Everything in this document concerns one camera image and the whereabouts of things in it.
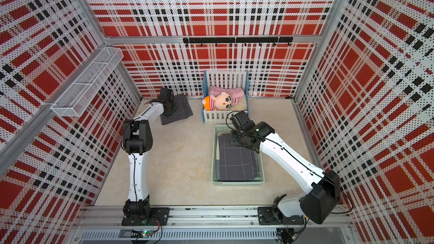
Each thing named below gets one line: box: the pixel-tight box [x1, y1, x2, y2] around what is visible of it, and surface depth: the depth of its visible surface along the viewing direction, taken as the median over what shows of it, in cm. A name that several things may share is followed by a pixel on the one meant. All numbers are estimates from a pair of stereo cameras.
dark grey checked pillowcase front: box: [217, 134, 260, 182], surface depth 86 cm
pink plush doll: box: [202, 85, 245, 111], surface depth 103 cm
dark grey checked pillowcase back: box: [159, 93, 194, 125], surface depth 113 cm
